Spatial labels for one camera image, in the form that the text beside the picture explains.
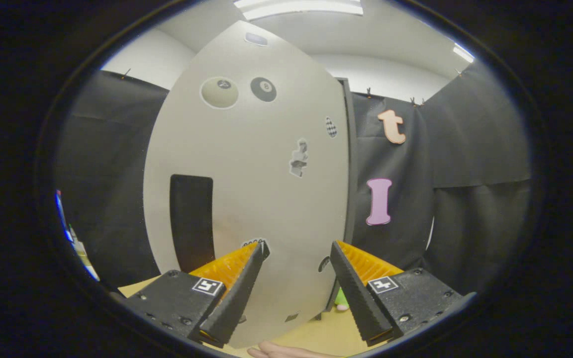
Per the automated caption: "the small ceiling light panel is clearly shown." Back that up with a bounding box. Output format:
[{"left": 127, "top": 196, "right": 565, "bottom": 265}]
[{"left": 453, "top": 44, "right": 475, "bottom": 63}]

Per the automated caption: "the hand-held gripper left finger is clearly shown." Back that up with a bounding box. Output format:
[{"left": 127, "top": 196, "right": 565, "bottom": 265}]
[{"left": 117, "top": 241, "right": 271, "bottom": 348}]

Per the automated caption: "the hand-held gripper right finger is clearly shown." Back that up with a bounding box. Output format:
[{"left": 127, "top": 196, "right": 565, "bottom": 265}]
[{"left": 330, "top": 241, "right": 476, "bottom": 348}]

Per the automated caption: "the long ceiling light panel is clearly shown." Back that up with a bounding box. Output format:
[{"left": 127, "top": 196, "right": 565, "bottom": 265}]
[{"left": 234, "top": 0, "right": 364, "bottom": 21}]

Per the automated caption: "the black backdrop cloth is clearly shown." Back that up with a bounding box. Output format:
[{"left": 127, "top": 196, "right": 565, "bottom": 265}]
[{"left": 55, "top": 62, "right": 533, "bottom": 294}]

